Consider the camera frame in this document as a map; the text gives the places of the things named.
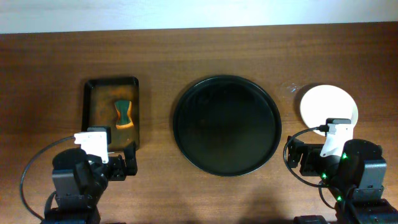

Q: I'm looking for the white plate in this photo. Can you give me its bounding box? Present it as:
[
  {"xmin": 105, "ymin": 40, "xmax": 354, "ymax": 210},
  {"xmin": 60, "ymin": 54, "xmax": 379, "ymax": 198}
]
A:
[{"xmin": 299, "ymin": 85, "xmax": 359, "ymax": 128}]

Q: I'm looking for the orange green sponge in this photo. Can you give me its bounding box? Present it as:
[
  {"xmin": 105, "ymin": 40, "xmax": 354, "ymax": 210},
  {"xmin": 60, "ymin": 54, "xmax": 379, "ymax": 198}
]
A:
[{"xmin": 114, "ymin": 100, "xmax": 134, "ymax": 129}]

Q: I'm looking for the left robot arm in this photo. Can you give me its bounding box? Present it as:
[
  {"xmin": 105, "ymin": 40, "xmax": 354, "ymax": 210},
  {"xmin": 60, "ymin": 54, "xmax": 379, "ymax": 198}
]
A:
[{"xmin": 42, "ymin": 142, "xmax": 137, "ymax": 223}]

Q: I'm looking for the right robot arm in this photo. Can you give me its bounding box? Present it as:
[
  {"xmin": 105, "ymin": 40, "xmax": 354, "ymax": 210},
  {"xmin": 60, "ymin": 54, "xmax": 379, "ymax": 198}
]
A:
[{"xmin": 284, "ymin": 136, "xmax": 397, "ymax": 223}]

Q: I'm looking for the black rectangular tray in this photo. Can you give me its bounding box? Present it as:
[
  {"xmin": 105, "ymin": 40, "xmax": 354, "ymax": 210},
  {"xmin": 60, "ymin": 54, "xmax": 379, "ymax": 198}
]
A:
[{"xmin": 81, "ymin": 76, "xmax": 140, "ymax": 152}]

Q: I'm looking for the round black tray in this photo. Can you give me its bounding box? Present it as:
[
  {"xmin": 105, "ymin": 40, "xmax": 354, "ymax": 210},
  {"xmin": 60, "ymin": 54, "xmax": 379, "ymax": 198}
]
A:
[{"xmin": 172, "ymin": 75, "xmax": 282, "ymax": 177}]

